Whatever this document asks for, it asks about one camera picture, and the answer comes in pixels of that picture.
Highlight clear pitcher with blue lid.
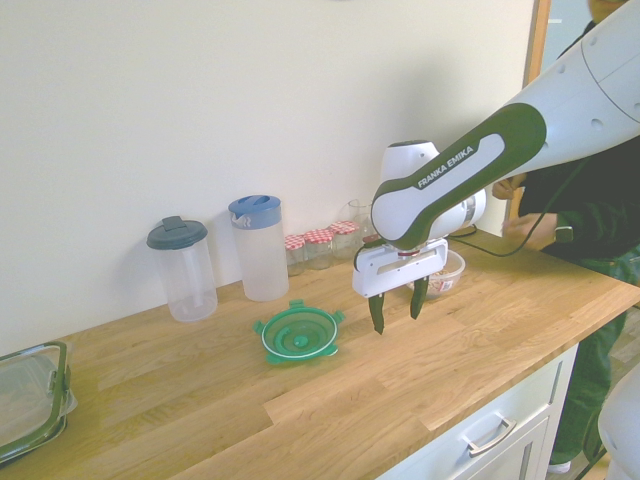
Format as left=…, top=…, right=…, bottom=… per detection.
left=228, top=193, right=291, bottom=303

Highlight clear food container with cereal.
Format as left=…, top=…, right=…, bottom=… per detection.
left=407, top=249, right=467, bottom=300

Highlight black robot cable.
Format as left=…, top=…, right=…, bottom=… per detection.
left=447, top=158, right=589, bottom=259

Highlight white cabinet with drawers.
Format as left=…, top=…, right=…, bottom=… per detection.
left=374, top=343, right=581, bottom=480

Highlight wooden door frame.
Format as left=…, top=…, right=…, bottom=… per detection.
left=522, top=0, right=554, bottom=90

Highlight green round container lid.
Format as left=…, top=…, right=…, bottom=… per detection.
left=252, top=298, right=347, bottom=365

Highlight clear drinking glass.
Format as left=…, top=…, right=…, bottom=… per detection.
left=347, top=199, right=380, bottom=251

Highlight silver vertical cabinet handle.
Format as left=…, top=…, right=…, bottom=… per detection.
left=546, top=359, right=565, bottom=407

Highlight silver drawer handle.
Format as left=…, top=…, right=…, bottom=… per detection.
left=461, top=417, right=518, bottom=458

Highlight person left hand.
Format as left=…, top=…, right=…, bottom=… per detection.
left=501, top=212, right=559, bottom=252

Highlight person right hand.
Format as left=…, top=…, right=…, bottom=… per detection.
left=491, top=177, right=526, bottom=202

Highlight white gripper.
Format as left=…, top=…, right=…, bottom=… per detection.
left=352, top=238, right=450, bottom=337

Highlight jar with red checkered lid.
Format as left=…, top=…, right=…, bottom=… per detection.
left=329, top=221, right=361, bottom=260
left=304, top=228, right=334, bottom=271
left=284, top=234, right=307, bottom=277

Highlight person in dark sweater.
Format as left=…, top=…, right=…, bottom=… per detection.
left=517, top=0, right=640, bottom=476

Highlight clear pitcher with dark lid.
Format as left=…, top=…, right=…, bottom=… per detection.
left=145, top=215, right=219, bottom=323

